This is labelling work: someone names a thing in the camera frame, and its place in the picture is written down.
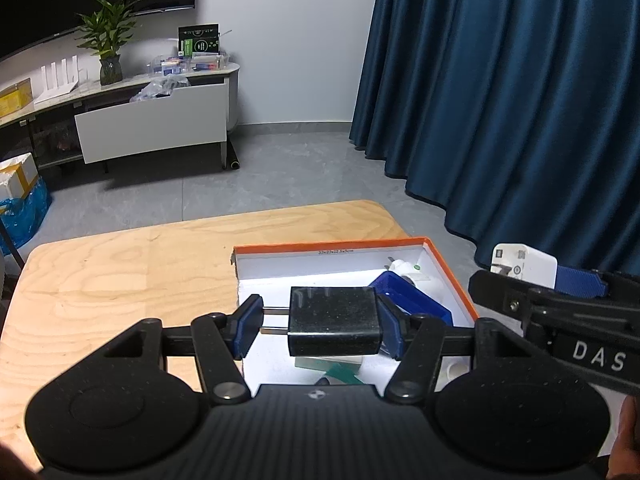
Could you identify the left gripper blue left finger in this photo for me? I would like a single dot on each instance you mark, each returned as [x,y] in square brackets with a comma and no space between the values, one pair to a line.
[244,325]

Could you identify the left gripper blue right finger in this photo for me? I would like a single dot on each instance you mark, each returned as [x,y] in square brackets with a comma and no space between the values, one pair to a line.
[396,327]

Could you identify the blue tin box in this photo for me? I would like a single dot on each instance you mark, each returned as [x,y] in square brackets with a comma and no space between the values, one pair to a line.
[408,298]

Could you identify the white plug-in vaporizer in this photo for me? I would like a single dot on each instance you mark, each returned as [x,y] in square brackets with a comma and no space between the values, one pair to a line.
[430,285]

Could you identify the black usb charger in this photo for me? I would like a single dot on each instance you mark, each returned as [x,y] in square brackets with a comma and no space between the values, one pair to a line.
[330,321]

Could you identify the teal bandage box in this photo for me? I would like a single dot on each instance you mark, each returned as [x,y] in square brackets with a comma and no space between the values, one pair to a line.
[336,370]

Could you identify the white rounded usb charger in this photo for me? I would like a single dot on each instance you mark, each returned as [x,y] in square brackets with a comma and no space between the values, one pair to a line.
[524,263]

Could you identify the person's right hand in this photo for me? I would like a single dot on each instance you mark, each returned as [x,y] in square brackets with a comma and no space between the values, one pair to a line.
[624,461]

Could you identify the blue plastic bag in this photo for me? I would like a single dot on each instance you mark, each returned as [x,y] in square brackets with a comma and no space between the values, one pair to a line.
[23,217]

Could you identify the white tv cabinet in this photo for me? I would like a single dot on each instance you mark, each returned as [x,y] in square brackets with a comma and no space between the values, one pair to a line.
[109,125]

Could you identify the dark blue curtain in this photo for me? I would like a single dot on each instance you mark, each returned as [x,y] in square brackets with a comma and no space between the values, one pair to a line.
[519,117]

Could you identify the white foam box with tape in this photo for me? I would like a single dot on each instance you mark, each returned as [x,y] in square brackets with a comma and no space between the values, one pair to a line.
[18,176]

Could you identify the black green display box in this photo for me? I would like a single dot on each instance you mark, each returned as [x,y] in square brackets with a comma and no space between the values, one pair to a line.
[198,39]

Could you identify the white wifi router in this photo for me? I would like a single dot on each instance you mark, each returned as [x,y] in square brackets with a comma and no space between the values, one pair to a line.
[58,79]

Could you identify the yellow cardboard box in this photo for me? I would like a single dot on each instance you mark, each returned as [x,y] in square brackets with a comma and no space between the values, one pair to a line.
[15,97]

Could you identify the potted plant on cabinet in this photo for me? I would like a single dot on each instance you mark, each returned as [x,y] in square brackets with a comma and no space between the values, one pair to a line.
[105,31]

